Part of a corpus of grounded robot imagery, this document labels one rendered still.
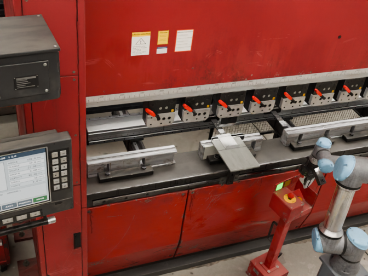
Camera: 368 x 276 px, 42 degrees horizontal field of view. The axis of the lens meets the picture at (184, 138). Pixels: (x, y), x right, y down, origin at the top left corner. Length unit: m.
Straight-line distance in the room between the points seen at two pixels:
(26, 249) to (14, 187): 1.68
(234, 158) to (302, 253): 1.23
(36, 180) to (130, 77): 0.74
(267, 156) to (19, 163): 1.64
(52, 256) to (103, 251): 0.37
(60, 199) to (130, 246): 1.12
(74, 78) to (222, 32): 0.77
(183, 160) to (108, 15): 1.04
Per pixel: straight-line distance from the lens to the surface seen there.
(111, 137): 2.84
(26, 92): 1.63
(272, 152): 3.00
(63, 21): 1.87
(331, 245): 2.44
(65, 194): 1.92
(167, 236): 3.02
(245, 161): 2.68
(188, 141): 4.36
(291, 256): 3.64
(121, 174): 2.62
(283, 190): 2.91
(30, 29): 1.67
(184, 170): 2.73
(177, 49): 2.31
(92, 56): 2.20
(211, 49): 2.39
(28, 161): 1.77
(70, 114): 2.09
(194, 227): 3.05
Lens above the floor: 2.69
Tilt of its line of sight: 38 degrees down
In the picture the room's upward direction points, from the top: 8 degrees clockwise
